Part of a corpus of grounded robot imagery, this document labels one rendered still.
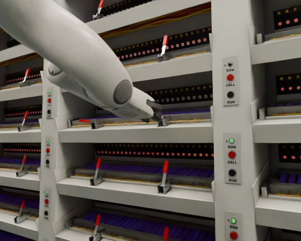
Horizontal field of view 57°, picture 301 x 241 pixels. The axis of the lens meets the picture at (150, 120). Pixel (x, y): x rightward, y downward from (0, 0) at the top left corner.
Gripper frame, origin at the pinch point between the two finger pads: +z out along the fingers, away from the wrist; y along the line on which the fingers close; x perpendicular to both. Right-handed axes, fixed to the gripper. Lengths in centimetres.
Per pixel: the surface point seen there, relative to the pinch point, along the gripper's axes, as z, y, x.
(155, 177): 15.5, -5.6, -14.9
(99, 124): 7.3, -25.6, 0.7
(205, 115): 9.4, 11.9, 2.4
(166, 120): 6.6, 1.2, 0.6
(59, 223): 15, -44, -34
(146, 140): 7.3, -5.0, -5.2
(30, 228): 15, -60, -39
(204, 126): 5.5, 13.7, -2.1
